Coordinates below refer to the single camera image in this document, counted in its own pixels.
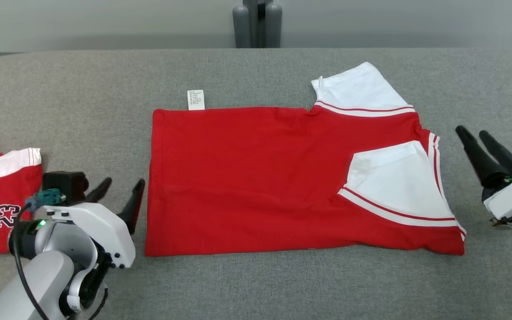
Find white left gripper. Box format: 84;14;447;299
43;178;145;269

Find red Bulls 23 shorts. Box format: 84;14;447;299
0;137;43;254

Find red white T-shirt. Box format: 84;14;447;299
144;62;467;257

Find black cable with teal plug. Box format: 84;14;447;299
9;189;110;320

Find grey metal post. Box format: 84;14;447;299
232;0;283;48

